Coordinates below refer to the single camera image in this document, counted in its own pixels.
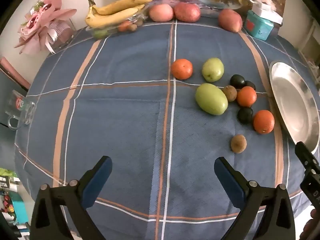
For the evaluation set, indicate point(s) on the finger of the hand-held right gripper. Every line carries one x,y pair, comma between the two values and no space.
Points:
306,156

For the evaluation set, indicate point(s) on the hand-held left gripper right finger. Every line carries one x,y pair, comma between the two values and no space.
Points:
228,185

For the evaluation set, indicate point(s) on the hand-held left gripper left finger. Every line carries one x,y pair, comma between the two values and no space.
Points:
98,185

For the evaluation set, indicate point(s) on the orange tangerine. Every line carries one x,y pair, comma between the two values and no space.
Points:
182,69
247,96
264,121

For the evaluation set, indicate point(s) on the silver metal plate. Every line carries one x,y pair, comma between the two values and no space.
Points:
292,102

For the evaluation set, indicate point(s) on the large green mango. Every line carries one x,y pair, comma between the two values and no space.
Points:
211,99

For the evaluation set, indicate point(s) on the person's right hand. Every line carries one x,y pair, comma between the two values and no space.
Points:
313,223

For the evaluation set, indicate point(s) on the blue plaid tablecloth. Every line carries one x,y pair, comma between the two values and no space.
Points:
125,130

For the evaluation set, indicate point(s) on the dark green round fruit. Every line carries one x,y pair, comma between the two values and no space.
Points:
237,81
250,84
245,115

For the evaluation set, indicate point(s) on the teal container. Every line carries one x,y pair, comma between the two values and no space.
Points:
20,212

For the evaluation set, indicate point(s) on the clear glass mug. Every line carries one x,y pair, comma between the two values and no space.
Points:
21,108

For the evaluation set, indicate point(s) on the white shelf unit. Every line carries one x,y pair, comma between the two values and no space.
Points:
310,42

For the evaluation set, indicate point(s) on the small green mango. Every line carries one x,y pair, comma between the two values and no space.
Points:
213,69

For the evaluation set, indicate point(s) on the teal box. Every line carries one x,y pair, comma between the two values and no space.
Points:
258,27

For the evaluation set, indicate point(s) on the brown wooden furniture edge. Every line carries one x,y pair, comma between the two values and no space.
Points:
12,72

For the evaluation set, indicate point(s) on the white desk lamp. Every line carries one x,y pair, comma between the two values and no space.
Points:
267,12

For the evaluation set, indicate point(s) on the small green fruit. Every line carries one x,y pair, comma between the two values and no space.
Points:
100,33

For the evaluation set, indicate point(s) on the small brown kiwi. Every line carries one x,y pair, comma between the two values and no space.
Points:
140,22
133,28

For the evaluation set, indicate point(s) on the small orange fruit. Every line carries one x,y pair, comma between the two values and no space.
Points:
124,26

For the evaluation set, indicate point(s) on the yellow banana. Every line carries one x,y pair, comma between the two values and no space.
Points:
110,18
138,7
125,3

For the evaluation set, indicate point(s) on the pink flower bouquet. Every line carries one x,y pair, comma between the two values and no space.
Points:
42,22

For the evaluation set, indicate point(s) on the clear plastic tray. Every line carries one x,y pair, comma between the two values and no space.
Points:
138,17

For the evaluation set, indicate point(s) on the dark red apple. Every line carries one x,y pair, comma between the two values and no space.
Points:
187,12

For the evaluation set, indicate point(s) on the pale red apple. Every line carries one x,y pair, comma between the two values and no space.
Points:
161,13

